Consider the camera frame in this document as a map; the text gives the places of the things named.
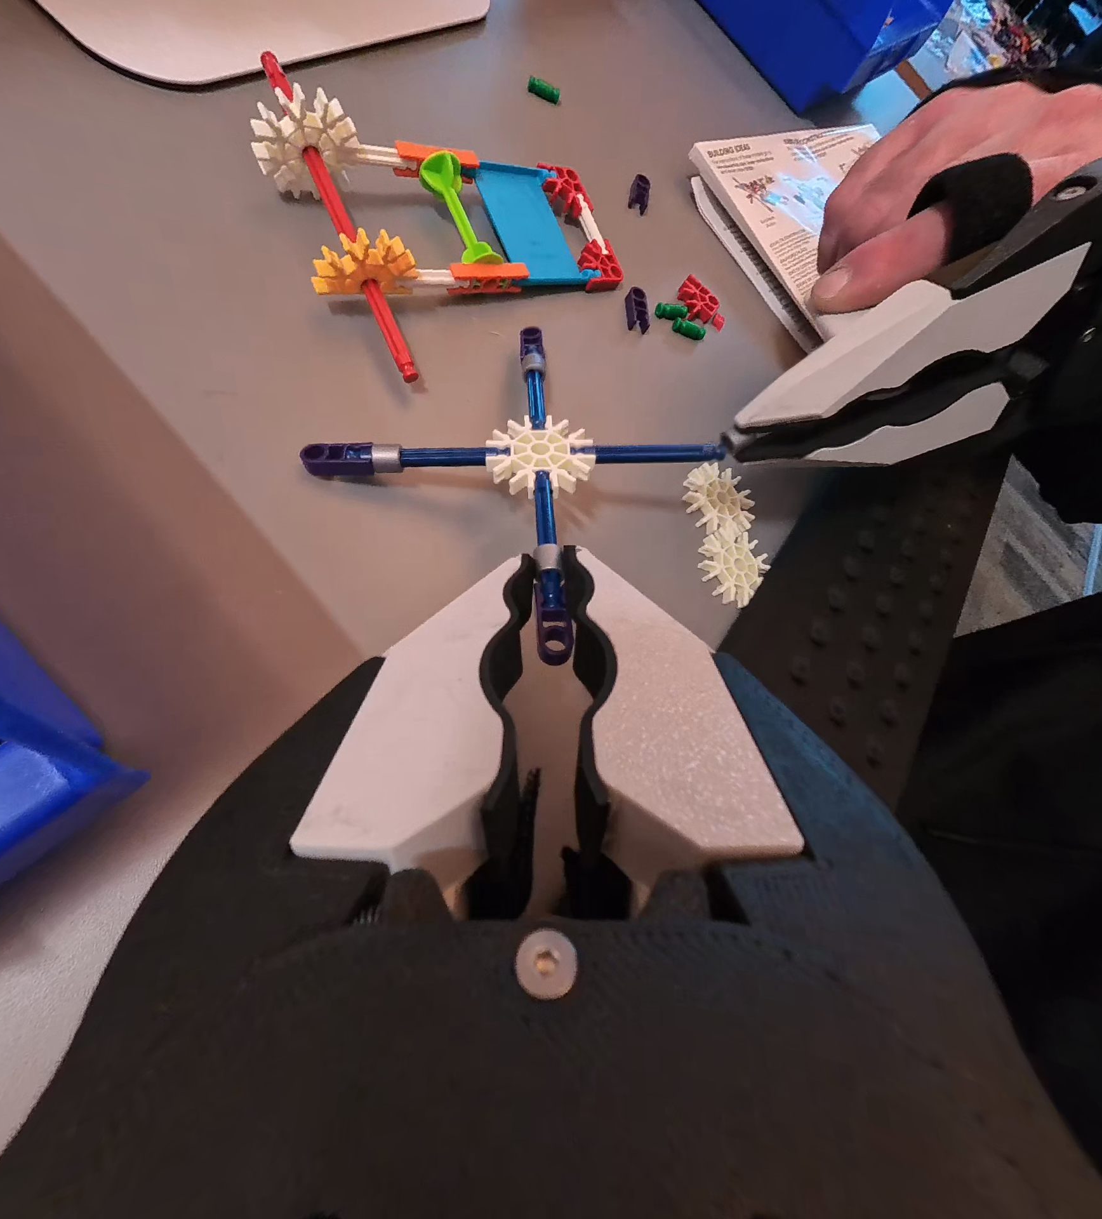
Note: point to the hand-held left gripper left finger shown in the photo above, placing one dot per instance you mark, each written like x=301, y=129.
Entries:
x=399, y=763

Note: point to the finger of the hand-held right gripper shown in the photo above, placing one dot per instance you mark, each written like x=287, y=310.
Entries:
x=941, y=344
x=932, y=429

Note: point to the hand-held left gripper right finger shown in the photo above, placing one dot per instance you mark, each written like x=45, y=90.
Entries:
x=694, y=763

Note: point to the purple clip connector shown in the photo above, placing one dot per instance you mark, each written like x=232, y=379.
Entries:
x=637, y=310
x=640, y=194
x=530, y=338
x=557, y=619
x=334, y=460

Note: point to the blue plastic rod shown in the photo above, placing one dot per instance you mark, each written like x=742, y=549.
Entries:
x=446, y=458
x=656, y=455
x=545, y=515
x=538, y=396

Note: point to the small white snowflake connector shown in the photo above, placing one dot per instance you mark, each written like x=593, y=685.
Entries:
x=541, y=455

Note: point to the person's right hand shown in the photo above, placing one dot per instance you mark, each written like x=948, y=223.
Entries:
x=990, y=124

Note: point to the white printed paper booklet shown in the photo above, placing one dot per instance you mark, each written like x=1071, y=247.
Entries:
x=761, y=276

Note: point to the large white snowflake connector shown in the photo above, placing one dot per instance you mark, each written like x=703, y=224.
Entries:
x=732, y=567
x=718, y=501

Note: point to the illustrated instruction booklet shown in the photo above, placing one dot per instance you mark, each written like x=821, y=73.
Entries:
x=770, y=181

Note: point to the red fan connector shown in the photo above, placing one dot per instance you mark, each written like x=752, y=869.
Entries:
x=699, y=298

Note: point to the blue plastic bin with tag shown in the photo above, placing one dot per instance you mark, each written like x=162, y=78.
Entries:
x=27, y=810

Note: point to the person's black clothing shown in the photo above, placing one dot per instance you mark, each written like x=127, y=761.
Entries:
x=1066, y=905

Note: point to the colourful toy car frame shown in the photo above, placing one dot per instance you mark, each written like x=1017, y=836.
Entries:
x=522, y=219

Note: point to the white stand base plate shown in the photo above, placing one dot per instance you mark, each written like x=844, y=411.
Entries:
x=275, y=39

